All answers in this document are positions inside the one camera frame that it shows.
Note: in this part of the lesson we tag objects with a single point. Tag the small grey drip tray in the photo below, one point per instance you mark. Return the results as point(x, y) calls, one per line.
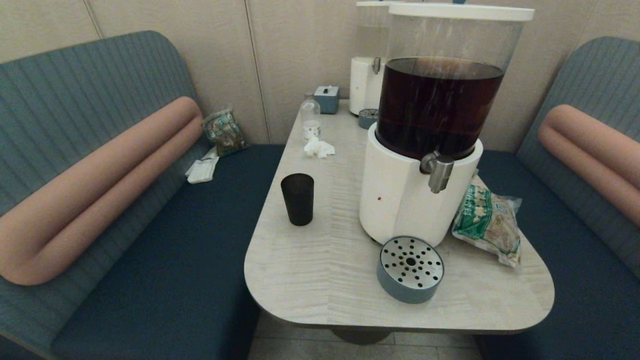
point(367, 121)

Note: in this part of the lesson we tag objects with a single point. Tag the blue grey tissue box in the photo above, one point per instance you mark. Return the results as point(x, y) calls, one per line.
point(326, 100)

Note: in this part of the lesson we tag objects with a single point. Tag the large white dispenser lid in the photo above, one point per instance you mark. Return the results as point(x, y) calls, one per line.
point(460, 11)

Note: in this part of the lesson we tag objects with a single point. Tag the large dark tea dispenser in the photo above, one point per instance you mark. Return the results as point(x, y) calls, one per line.
point(400, 200)

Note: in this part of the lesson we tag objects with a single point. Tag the black plastic cup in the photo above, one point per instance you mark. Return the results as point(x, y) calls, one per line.
point(297, 200)

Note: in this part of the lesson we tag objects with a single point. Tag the long pink bolster cushion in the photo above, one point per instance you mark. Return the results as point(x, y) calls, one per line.
point(100, 190)

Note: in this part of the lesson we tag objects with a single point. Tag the white napkin pack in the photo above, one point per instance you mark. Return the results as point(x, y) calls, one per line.
point(202, 170)

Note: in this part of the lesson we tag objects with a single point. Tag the small metal dispenser tap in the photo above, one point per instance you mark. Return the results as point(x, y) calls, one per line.
point(376, 65)

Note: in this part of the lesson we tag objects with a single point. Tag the crumpled white tissue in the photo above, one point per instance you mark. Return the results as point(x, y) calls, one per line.
point(317, 148)

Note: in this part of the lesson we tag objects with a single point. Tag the blue bench with short bolster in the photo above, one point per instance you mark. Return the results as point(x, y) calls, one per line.
point(575, 240)

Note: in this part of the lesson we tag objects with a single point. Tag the clear plastic bottle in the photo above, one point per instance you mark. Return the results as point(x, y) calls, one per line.
point(310, 117)

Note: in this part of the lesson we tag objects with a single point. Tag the blue bench with long bolster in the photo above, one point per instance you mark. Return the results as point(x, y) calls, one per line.
point(175, 250)

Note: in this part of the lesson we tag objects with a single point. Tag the large grey perforated drip tray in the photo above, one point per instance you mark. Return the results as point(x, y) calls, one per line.
point(407, 287)

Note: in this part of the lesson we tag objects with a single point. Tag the small white water dispenser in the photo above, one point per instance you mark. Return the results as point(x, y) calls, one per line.
point(362, 85)

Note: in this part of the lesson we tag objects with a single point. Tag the green printed snack bag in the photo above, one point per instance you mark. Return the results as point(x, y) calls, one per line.
point(487, 225)

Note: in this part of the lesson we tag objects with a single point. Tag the dark foil snack bag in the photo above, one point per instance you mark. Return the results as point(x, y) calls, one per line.
point(225, 132)

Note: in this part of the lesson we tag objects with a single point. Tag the large metal dispenser tap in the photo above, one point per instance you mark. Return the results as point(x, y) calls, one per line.
point(440, 175)

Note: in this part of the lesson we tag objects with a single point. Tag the golden table pedestal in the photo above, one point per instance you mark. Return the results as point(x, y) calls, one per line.
point(360, 336)

